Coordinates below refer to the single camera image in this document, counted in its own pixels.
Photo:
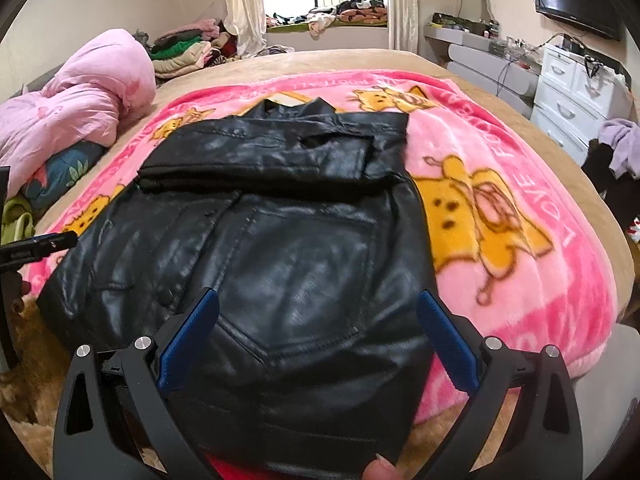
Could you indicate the teal floral pillow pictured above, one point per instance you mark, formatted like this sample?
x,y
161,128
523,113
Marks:
x,y
65,170

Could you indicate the pile of folded clothes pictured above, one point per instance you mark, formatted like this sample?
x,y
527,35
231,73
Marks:
x,y
180,55

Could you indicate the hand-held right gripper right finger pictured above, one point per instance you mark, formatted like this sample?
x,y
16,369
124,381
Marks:
x,y
445,330

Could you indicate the dark clothes pile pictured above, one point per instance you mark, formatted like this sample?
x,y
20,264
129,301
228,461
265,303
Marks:
x,y
600,170

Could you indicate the lilac garment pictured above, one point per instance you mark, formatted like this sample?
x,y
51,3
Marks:
x,y
620,145

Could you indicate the green cloth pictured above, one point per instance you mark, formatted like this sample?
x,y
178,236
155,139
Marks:
x,y
15,225

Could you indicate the black wall television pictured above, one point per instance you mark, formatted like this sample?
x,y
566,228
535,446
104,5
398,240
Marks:
x,y
575,0

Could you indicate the wavy vanity mirror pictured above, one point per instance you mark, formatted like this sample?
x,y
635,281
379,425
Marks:
x,y
475,7

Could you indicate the bed with beige cover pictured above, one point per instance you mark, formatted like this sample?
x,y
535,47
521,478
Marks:
x,y
475,62

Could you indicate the grey vanity desk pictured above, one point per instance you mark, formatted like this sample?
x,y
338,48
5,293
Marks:
x,y
480,70

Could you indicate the black leather jacket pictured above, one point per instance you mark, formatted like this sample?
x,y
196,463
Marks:
x,y
300,260

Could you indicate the pink quilt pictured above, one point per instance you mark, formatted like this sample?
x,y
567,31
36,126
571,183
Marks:
x,y
75,95

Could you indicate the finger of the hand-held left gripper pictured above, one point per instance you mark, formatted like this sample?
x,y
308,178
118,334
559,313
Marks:
x,y
40,246

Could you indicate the person's left hand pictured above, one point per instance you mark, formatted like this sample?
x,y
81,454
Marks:
x,y
22,290

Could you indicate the white drawer cabinet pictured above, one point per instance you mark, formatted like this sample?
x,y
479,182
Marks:
x,y
565,95

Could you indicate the clothes heap on windowsill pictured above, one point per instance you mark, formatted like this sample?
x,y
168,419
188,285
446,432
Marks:
x,y
360,12

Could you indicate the person's right hand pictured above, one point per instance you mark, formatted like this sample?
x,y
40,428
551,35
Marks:
x,y
381,467

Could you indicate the red garment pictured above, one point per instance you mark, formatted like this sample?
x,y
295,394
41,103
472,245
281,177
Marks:
x,y
240,470

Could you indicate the cream curtain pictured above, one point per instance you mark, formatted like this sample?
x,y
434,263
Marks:
x,y
402,5
245,5

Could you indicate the pink cartoon printed blanket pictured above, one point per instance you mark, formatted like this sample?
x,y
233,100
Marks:
x,y
525,310

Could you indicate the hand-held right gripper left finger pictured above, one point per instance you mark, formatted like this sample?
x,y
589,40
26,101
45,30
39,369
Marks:
x,y
192,330

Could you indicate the tan fluffy throw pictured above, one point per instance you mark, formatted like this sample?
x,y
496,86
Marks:
x,y
25,410

